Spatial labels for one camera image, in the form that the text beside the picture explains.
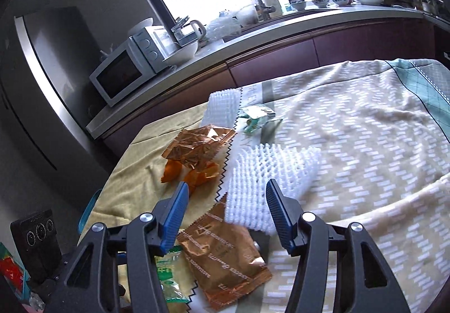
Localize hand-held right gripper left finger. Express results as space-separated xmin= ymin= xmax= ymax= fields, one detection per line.
xmin=46 ymin=181 xmax=190 ymax=313

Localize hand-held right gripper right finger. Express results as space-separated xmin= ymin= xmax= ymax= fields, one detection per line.
xmin=265 ymin=179 xmax=412 ymax=313

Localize orange peel piece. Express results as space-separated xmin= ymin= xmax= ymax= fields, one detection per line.
xmin=161 ymin=160 xmax=188 ymax=183

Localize orange snack packet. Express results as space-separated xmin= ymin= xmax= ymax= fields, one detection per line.
xmin=183 ymin=163 xmax=220 ymax=194

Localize white spiky foam net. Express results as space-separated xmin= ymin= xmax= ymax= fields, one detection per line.
xmin=225 ymin=144 xmax=322 ymax=236

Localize green snack packet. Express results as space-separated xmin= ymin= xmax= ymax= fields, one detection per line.
xmin=155 ymin=246 xmax=190 ymax=313

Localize brown snack packet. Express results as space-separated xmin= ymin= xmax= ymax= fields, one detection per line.
xmin=176 ymin=193 xmax=273 ymax=310

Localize blue plastic bin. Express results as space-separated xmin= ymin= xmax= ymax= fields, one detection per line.
xmin=78 ymin=188 xmax=104 ymax=240

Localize copper foil wrapper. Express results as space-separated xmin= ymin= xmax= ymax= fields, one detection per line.
xmin=162 ymin=124 xmax=237 ymax=173

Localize green white wrapper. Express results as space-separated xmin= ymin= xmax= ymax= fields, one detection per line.
xmin=239 ymin=104 xmax=284 ymax=134

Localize red green packet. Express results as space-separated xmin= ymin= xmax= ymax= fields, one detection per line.
xmin=0 ymin=243 xmax=32 ymax=303

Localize yellow tablecloth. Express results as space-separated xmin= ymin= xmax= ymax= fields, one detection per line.
xmin=79 ymin=102 xmax=247 ymax=313

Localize beige patterned blanket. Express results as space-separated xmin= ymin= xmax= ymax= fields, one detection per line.
xmin=190 ymin=58 xmax=450 ymax=313

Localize white microwave oven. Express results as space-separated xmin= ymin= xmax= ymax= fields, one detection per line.
xmin=89 ymin=25 xmax=176 ymax=108

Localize large white bowl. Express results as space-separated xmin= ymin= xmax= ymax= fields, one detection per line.
xmin=160 ymin=39 xmax=199 ymax=64

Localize grey refrigerator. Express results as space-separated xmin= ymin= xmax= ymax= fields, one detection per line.
xmin=0 ymin=6 xmax=120 ymax=215

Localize brown kitchen cabinets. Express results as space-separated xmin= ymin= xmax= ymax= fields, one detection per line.
xmin=102 ymin=18 xmax=450 ymax=159

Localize glass kettle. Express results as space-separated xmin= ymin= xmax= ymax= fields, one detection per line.
xmin=171 ymin=16 xmax=207 ymax=46

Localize clear plastic packaging pile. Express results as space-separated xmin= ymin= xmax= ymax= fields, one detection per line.
xmin=206 ymin=16 xmax=243 ymax=41

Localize white kitchen counter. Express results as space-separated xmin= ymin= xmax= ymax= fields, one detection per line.
xmin=86 ymin=4 xmax=450 ymax=139

